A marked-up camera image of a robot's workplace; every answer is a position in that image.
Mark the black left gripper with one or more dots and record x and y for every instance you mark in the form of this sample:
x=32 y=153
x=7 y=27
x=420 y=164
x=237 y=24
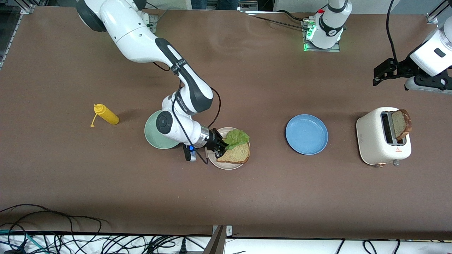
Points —
x=403 y=68

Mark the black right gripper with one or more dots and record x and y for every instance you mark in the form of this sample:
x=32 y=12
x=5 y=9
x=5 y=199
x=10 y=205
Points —
x=213 y=139

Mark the brown-crusted bread slice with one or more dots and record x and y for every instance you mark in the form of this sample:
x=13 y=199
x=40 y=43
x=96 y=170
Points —
x=236 y=155
x=400 y=123

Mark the green lettuce leaf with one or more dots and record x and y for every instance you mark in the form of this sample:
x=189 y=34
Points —
x=237 y=138

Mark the yellow squeeze bottle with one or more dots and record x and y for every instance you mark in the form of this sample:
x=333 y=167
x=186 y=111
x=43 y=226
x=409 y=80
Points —
x=107 y=115

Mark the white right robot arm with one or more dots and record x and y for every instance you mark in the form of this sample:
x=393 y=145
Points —
x=130 y=31

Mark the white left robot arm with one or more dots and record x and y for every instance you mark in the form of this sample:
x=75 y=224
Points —
x=330 y=24

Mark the beige plate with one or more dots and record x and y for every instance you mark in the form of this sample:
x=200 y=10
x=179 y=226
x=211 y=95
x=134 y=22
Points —
x=226 y=165

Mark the mint green plate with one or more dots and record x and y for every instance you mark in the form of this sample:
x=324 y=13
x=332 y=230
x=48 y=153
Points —
x=149 y=131

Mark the blue plate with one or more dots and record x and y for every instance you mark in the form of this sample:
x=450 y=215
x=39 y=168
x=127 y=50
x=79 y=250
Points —
x=306 y=134

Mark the white toaster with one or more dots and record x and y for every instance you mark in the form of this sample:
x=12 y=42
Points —
x=370 y=141

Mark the black power plug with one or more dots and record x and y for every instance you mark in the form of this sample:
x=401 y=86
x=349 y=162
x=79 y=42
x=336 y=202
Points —
x=183 y=247

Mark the dark blue trousers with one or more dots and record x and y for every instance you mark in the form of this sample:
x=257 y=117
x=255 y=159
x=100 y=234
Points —
x=215 y=4

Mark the aluminium frame bracket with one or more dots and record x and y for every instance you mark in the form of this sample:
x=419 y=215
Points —
x=432 y=17

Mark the metal table bracket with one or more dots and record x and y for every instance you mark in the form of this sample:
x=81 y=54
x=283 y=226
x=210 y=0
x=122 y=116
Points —
x=219 y=243

